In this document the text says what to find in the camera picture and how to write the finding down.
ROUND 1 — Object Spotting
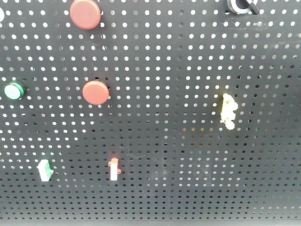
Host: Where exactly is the black perforated pegboard panel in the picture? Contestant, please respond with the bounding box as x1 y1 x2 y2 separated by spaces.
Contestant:
0 0 301 226

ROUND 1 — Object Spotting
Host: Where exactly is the lower red mushroom button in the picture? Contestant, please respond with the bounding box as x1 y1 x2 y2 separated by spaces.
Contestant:
82 81 110 105

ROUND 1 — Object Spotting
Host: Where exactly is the red mushroom button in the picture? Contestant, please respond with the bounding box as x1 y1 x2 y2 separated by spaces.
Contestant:
82 81 110 105
70 0 101 30

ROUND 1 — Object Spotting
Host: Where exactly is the upper red mushroom button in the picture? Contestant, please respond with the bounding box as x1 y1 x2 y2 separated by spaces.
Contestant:
70 0 101 30

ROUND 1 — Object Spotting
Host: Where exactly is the green round push button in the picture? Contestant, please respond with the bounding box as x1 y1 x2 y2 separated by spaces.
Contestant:
4 81 25 100

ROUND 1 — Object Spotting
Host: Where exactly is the white red toggle switch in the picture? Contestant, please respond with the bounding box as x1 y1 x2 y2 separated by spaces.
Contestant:
108 157 121 181

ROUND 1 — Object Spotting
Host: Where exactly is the yellow toggle handle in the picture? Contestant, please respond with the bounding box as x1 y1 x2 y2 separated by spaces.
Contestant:
220 93 238 130

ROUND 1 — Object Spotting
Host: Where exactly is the white green toggle switch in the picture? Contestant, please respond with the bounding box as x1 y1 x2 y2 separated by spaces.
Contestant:
37 159 54 182

